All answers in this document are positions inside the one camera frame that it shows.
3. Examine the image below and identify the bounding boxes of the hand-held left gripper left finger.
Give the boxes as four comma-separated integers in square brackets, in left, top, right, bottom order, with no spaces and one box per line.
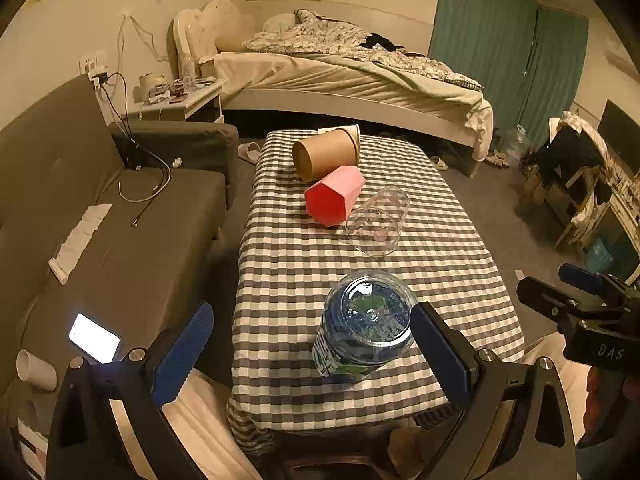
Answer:
[46,301,216,480]

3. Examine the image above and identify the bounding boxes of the blue bin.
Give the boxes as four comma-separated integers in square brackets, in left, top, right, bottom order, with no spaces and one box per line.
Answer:
[583,237,616,272]

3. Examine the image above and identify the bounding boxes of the striped cloth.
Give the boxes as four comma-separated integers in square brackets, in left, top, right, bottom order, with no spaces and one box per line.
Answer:
[14,416,52,480]

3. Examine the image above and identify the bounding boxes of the black television screen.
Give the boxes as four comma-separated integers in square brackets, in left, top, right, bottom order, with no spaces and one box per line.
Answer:
[598,99,640,169]

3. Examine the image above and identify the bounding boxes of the patterned quilt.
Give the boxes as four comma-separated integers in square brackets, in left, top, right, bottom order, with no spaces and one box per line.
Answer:
[242,8,484,94]

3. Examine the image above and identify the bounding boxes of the white jar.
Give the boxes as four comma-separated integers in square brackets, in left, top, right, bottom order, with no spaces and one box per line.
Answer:
[138,73,169,102]

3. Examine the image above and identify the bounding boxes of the dark clothes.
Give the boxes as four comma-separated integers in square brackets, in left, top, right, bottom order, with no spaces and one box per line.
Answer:
[537,127,607,189]

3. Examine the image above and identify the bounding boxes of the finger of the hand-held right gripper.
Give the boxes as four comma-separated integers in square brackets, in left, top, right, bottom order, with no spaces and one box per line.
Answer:
[558,263,632,302]
[517,276,587,328]

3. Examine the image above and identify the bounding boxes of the black cable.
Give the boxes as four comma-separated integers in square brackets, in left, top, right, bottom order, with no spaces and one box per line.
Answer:
[131,169,172,228]

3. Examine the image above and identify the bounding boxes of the white folded tissue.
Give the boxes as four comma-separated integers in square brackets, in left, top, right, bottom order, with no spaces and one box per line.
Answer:
[48,203,114,285]

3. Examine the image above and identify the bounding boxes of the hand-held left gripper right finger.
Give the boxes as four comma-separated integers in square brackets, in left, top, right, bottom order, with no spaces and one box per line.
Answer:
[410,302,577,480]

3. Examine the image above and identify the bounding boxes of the cluttered desk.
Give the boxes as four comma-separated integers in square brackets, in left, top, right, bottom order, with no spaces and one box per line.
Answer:
[600,160,640,282]

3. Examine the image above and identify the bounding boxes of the pink hexagonal cup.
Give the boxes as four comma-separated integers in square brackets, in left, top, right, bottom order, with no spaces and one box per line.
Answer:
[304,165,365,228]

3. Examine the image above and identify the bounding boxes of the white wall cable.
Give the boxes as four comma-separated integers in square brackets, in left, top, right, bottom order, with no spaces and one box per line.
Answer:
[117,9,172,62]

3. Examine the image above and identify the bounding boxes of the white paper cup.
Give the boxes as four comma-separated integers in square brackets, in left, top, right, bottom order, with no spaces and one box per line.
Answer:
[318,122,362,153]
[15,349,60,392]

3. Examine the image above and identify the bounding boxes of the large water jug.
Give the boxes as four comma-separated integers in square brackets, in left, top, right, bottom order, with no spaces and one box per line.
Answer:
[504,124,531,161]

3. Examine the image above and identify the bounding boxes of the wooden chair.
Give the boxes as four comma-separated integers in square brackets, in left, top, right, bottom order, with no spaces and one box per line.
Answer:
[520,112,622,249]

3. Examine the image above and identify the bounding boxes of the green curtain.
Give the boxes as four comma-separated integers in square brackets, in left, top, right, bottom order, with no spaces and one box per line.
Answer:
[428,0,590,149]

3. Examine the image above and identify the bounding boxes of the black garment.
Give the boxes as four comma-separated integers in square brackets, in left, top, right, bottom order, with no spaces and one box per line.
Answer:
[357,33,402,53]

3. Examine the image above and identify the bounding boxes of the blue plastic water bottle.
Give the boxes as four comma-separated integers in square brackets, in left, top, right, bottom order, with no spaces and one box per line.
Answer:
[312,269,419,380]

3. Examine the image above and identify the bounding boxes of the white air conditioner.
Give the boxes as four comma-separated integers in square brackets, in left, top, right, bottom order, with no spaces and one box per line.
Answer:
[604,37,640,69]

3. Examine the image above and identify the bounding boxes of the person's right hand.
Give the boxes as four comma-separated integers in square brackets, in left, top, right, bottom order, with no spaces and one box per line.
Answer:
[584,366,632,453]

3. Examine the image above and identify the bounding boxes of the lit smartphone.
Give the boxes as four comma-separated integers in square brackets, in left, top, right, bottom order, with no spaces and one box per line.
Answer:
[68,312,122,364]

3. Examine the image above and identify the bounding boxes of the white bedside table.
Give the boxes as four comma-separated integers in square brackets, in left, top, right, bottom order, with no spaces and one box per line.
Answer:
[132,78,225,124]

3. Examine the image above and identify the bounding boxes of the cream pillow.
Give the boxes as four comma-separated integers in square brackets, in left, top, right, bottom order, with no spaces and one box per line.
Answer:
[199,0,256,54]

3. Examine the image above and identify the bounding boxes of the white wall socket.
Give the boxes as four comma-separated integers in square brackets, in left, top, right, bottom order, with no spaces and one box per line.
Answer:
[79,49,110,84]

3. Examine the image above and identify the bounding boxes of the brown paper cup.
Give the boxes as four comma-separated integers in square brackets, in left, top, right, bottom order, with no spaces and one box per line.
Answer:
[292,129,361,183]

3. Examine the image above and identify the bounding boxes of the clear glass cup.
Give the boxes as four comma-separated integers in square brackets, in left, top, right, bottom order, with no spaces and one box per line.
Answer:
[345,186,411,261]

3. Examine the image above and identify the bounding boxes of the checkered tablecloth table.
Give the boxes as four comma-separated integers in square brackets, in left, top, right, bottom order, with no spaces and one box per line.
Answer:
[226,129,526,455]

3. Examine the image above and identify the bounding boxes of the bed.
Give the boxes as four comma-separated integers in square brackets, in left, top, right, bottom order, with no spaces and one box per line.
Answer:
[173,0,495,179]

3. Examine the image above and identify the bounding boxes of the grey sofa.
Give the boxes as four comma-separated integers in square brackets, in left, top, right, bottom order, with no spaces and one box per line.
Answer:
[0,74,240,443]

